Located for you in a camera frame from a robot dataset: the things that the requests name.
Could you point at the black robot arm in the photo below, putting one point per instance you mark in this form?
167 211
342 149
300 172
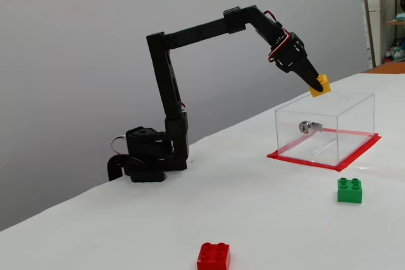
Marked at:
171 71

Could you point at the transparent plastic box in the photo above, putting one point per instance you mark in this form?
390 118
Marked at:
354 118

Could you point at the white cabinet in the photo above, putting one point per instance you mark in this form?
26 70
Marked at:
374 23

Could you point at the white table cover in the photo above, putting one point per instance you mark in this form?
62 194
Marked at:
126 235

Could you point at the black table clamp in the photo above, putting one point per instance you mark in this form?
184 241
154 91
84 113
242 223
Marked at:
112 167

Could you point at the red lego brick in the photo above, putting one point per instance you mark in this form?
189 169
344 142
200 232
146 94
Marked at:
213 257

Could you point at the silver cylinder lock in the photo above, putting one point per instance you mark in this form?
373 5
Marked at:
305 127

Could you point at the red tape frame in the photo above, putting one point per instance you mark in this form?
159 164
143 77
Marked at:
357 156

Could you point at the dark drink bottle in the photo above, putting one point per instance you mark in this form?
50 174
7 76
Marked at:
387 57

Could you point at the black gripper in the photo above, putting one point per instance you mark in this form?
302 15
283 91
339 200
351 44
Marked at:
297 65

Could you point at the brown wooden table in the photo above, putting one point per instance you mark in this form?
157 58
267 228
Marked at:
390 67

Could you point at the yellow lego brick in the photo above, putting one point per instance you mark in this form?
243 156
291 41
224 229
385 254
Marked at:
324 88

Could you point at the green lego brick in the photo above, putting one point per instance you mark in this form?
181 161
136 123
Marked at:
349 192

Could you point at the teal object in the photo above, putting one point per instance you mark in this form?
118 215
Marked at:
400 16

